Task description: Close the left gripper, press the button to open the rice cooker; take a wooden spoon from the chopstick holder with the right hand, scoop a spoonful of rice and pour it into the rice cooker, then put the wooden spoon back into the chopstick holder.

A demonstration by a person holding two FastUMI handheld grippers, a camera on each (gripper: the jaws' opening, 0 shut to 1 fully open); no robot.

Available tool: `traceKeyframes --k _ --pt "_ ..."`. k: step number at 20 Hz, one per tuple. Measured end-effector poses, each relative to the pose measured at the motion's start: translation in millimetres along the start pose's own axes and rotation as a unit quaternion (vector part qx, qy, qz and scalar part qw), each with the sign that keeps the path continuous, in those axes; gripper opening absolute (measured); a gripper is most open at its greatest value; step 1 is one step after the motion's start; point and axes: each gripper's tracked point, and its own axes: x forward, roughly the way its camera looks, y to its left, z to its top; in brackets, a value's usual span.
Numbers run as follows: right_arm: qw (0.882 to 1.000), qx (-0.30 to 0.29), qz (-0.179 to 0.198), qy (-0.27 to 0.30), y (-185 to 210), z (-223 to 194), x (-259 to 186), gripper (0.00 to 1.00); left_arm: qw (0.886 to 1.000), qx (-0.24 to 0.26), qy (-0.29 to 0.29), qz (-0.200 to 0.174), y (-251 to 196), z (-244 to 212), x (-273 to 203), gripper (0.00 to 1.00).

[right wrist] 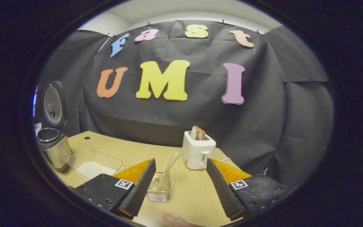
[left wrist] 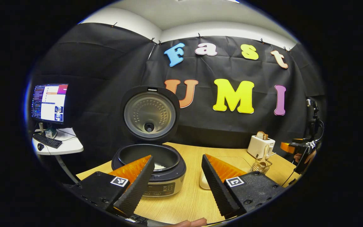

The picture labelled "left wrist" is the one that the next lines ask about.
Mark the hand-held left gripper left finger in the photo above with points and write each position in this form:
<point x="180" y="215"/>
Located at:
<point x="139" y="186"/>

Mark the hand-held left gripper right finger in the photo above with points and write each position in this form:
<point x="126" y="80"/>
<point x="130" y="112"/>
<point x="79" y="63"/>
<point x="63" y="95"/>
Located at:
<point x="219" y="189"/>

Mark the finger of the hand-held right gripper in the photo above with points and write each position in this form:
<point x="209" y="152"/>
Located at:
<point x="288" y="147"/>

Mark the black and silver rice cooker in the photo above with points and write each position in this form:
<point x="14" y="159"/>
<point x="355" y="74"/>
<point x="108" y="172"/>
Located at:
<point x="150" y="113"/>

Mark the toasted bread slice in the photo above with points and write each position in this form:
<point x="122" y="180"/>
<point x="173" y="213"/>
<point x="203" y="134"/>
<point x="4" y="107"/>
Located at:
<point x="262" y="135"/>

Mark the white toaster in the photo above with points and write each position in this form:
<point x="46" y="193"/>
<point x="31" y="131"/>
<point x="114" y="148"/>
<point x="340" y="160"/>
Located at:
<point x="257" y="146"/>

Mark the clear glass dish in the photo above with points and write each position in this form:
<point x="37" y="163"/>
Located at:
<point x="241" y="160"/>

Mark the white side table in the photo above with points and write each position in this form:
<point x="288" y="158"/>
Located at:
<point x="71" y="146"/>

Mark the black keyboard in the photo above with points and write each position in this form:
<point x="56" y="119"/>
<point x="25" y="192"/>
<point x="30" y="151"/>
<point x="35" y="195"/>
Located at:
<point x="47" y="141"/>

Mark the black computer mouse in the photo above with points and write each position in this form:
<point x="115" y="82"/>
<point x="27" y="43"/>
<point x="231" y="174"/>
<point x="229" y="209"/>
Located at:
<point x="40" y="147"/>

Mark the black backdrop cloth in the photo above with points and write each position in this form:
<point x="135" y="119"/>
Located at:
<point x="99" y="78"/>

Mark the computer monitor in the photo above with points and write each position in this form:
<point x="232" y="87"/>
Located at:
<point x="49" y="102"/>

